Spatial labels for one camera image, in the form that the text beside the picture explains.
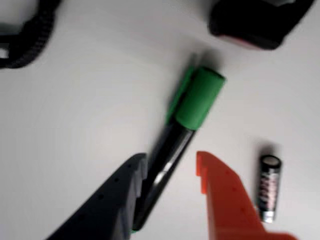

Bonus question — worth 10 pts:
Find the black strap ring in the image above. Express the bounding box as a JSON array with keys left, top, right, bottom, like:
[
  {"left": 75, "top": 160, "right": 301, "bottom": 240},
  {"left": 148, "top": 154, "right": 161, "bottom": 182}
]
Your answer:
[{"left": 208, "top": 0, "right": 316, "bottom": 51}]

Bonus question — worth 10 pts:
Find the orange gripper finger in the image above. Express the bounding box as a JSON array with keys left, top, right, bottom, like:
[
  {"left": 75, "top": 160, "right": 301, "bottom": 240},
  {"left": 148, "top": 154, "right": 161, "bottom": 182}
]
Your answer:
[{"left": 195, "top": 150, "right": 301, "bottom": 240}]

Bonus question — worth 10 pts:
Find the black coiled USB cable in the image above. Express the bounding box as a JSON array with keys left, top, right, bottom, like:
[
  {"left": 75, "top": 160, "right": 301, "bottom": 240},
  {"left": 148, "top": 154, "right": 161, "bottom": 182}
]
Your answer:
[{"left": 0, "top": 0, "right": 64, "bottom": 70}]

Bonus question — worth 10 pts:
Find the black AAA battery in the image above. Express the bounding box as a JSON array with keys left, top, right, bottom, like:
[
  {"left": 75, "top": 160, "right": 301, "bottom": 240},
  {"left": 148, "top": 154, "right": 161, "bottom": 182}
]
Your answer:
[{"left": 254, "top": 154, "right": 284, "bottom": 224}]

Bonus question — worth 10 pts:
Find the green capped black marker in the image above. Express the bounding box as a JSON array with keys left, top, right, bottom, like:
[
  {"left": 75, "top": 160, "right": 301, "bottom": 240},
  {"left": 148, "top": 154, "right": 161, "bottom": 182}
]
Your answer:
[{"left": 130, "top": 65, "right": 228, "bottom": 232}]

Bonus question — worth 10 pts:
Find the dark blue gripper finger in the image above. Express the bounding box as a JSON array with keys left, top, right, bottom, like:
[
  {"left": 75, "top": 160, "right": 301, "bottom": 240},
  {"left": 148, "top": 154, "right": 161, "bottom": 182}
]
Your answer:
[{"left": 46, "top": 152, "right": 149, "bottom": 240}]

